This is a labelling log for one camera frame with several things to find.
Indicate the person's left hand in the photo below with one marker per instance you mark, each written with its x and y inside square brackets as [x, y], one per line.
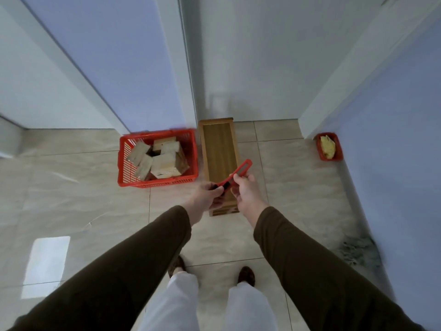
[200, 201]

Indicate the person's right hand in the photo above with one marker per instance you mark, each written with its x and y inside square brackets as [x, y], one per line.
[249, 199]

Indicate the person's left fingers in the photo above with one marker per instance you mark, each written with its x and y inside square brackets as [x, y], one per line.
[216, 195]

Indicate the person's right fingers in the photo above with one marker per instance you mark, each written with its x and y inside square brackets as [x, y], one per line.
[240, 184]

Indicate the red and black hand tool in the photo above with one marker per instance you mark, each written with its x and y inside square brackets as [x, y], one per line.
[241, 170]

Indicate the person's left forearm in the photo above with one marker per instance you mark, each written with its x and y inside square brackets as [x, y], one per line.
[131, 265]

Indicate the person's right forearm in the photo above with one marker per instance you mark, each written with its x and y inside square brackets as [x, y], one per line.
[310, 272]

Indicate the long wooden box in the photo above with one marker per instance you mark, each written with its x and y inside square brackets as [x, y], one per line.
[220, 151]

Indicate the pile of wooden blocks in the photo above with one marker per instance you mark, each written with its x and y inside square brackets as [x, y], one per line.
[165, 163]

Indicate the person's left brown shoe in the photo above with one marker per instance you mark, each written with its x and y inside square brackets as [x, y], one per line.
[179, 263]

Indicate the person's brown shoe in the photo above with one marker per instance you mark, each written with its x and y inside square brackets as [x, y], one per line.
[179, 263]
[246, 275]

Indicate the person's right brown shoe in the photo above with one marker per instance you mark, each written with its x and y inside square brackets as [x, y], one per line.
[246, 275]

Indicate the yellow cloth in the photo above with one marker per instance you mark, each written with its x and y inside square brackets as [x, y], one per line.
[328, 146]

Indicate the red plastic basket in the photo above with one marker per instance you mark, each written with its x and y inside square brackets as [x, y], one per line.
[124, 168]

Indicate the small red tray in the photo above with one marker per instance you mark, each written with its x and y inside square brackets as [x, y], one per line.
[338, 148]

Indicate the person's left leg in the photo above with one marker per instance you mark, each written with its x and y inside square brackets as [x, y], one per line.
[175, 303]

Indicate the person's leg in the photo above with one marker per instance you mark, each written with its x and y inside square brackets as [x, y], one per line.
[175, 303]
[249, 310]

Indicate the person's right leg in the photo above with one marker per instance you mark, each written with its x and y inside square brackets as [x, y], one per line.
[249, 310]

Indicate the grey green rag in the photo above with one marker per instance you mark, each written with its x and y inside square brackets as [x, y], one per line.
[358, 251]

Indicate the lavender door panel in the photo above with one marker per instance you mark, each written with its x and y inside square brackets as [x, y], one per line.
[399, 141]
[113, 58]

